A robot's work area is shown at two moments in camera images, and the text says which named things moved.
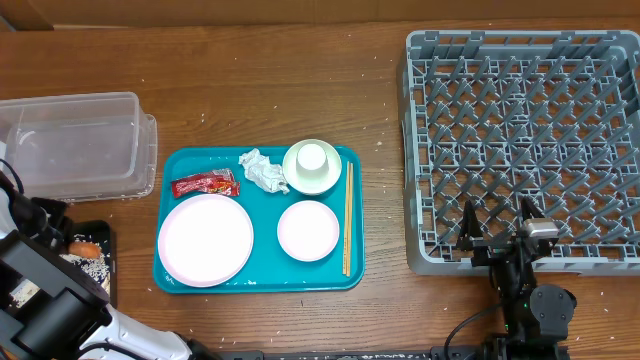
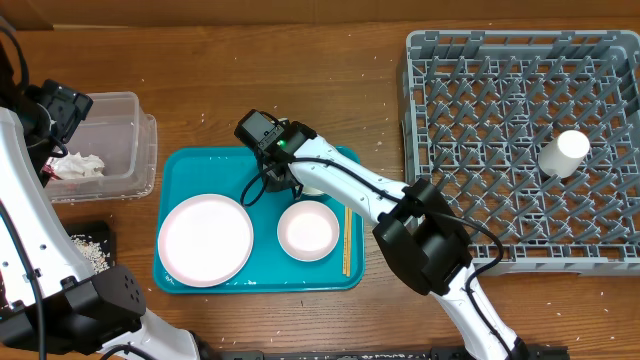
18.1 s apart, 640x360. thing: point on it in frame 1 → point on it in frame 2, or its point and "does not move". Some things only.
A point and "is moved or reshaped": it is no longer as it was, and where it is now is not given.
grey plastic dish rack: (494, 117) does not move
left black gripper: (59, 224) → (68, 106)
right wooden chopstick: (350, 218) does not move
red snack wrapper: (217, 182) → (50, 171)
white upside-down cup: (311, 161) is moved or reshaped
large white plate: (205, 240) does not move
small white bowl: (308, 230) does not move
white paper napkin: (262, 172) is moved or reshaped
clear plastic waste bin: (81, 147) does not move
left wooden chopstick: (345, 218) does not move
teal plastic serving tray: (254, 177) does not move
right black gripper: (487, 250) → (272, 183)
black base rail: (533, 352) does not move
